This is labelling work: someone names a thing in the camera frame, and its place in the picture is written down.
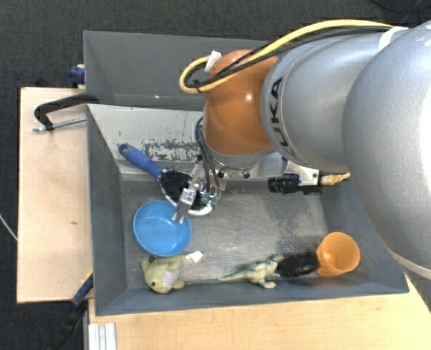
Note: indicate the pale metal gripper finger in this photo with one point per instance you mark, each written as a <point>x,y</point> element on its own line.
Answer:
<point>177,213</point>
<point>187,197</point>

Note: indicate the blue plastic bowl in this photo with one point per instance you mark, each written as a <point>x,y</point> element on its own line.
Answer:
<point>157,232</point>

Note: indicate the grey metal bin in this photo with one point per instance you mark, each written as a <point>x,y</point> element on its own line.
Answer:
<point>259,224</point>

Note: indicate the yellow-green plush toy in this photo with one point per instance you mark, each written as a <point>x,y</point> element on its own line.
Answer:
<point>162,273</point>

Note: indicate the green toy dinosaur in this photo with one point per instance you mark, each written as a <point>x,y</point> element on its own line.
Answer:
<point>257,272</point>

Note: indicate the black lumpy object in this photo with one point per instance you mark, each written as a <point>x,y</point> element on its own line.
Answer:
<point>297,265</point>

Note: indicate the pale wood flat board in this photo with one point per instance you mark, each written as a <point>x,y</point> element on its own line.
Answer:
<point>51,195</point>

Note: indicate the orange plastic cup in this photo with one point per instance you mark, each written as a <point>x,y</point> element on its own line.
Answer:
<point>341,255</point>

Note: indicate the black cylinder on white bracket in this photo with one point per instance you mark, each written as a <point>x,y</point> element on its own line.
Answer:
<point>284,184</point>

